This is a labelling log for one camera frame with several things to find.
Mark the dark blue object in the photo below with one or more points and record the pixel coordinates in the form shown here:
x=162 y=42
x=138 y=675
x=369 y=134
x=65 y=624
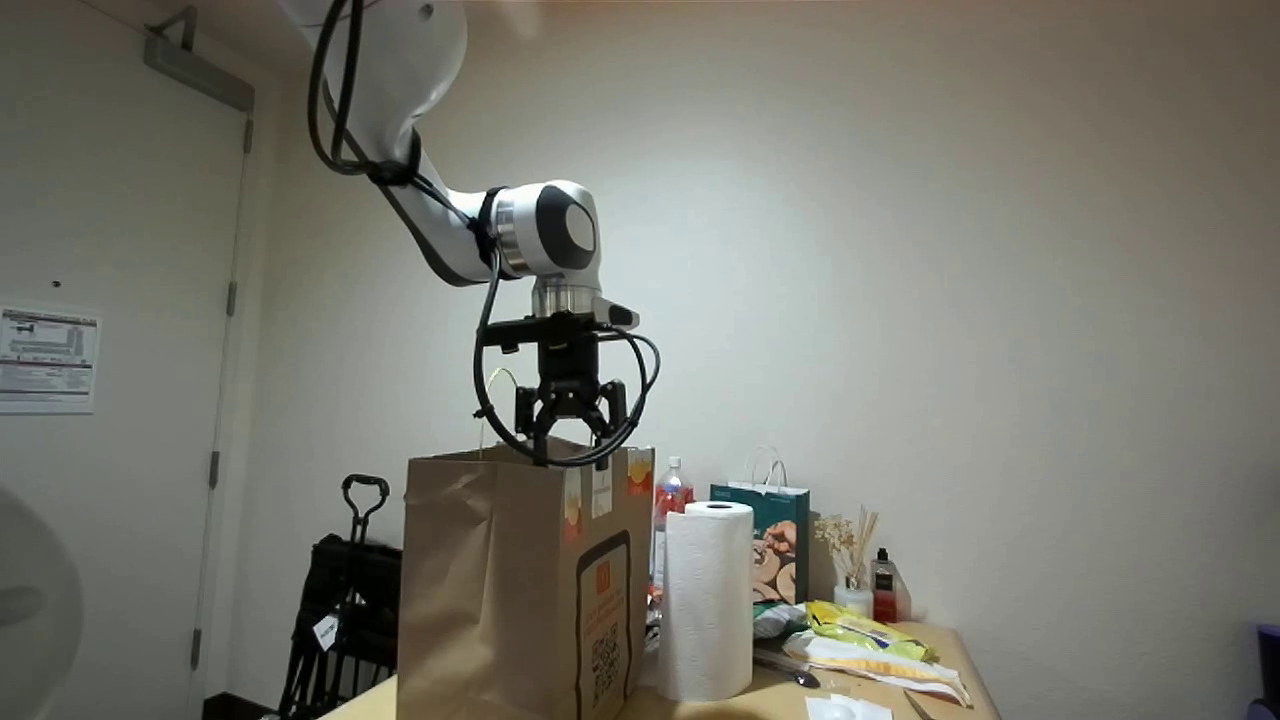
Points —
x=1271 y=675

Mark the white wall notice sheet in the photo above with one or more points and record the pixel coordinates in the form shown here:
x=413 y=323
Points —
x=46 y=362

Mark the brown paper delivery bag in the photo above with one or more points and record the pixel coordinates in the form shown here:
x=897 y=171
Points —
x=495 y=601

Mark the beige flat packet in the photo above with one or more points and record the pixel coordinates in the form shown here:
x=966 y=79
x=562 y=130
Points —
x=895 y=675

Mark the red labelled water bottle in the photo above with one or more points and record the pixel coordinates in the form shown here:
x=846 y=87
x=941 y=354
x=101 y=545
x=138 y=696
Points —
x=675 y=497

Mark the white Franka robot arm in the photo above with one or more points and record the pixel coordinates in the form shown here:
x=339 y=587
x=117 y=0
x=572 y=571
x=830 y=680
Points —
x=401 y=64

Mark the white paper towel roll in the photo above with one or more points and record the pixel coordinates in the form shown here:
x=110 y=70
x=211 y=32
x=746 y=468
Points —
x=705 y=601

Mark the green printed gift bag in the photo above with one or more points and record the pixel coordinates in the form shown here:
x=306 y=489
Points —
x=780 y=545

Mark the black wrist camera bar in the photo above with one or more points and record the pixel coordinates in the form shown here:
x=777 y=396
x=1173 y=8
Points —
x=562 y=331

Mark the small red sauce bottle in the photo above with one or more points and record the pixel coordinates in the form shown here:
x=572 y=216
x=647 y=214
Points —
x=884 y=595

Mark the black utensil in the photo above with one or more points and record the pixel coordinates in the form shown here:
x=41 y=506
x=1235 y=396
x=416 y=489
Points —
x=787 y=665

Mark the black folding cart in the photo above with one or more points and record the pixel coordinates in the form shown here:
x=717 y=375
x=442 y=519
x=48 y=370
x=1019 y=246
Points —
x=349 y=601

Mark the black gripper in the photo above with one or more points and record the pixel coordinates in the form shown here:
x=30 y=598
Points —
x=571 y=367

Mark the yellow snack packet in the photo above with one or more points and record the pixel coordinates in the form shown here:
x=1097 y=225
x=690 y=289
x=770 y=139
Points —
x=867 y=632

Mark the grey door closer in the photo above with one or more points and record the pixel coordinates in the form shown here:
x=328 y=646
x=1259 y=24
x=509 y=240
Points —
x=200 y=70

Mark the reed diffuser jar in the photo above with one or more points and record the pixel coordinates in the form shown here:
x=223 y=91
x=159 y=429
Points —
x=851 y=560

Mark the white door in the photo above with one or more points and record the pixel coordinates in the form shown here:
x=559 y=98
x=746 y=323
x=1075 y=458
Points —
x=122 y=535

